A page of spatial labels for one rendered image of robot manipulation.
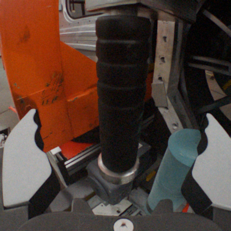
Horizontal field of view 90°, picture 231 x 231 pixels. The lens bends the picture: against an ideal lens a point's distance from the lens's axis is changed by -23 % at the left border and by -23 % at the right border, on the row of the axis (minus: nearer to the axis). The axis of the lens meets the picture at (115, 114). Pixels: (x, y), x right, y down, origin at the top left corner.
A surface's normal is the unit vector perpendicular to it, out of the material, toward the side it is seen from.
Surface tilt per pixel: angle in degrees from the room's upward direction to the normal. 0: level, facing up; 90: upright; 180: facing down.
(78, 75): 90
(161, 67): 90
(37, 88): 90
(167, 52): 90
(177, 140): 0
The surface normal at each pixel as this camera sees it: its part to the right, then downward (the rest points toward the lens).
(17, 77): 0.69, 0.40
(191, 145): 0.01, -0.84
